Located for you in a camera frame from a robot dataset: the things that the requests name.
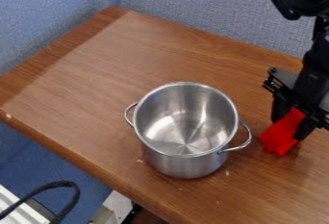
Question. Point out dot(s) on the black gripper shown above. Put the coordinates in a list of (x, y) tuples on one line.
[(280, 84)]

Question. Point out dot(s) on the red block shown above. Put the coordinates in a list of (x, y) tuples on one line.
[(277, 138)]

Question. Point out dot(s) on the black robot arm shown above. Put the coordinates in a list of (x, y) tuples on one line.
[(303, 92)]

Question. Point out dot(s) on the stainless steel metal pot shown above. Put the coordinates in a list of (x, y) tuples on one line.
[(186, 122)]

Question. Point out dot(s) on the white box under table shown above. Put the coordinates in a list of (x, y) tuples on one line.
[(114, 210)]

